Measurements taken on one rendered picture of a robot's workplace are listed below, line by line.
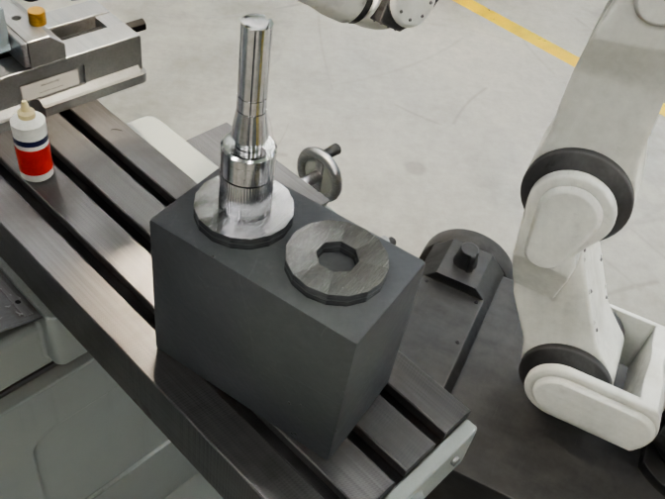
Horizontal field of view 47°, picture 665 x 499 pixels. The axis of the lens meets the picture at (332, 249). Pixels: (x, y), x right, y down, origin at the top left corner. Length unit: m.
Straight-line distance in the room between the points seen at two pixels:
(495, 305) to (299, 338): 0.88
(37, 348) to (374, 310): 0.53
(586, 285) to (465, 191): 1.52
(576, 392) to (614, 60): 0.52
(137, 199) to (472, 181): 1.83
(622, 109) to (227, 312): 0.54
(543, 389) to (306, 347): 0.65
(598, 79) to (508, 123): 2.06
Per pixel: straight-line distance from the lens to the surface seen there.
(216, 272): 0.67
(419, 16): 1.09
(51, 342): 1.01
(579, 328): 1.20
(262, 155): 0.63
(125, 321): 0.86
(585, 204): 1.00
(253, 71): 0.59
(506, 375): 1.39
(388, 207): 2.49
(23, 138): 0.98
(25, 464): 1.20
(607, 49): 0.92
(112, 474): 1.40
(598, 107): 0.98
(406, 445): 0.79
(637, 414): 1.24
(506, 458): 1.30
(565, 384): 1.23
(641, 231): 2.76
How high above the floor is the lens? 1.63
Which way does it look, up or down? 45 degrees down
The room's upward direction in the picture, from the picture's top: 11 degrees clockwise
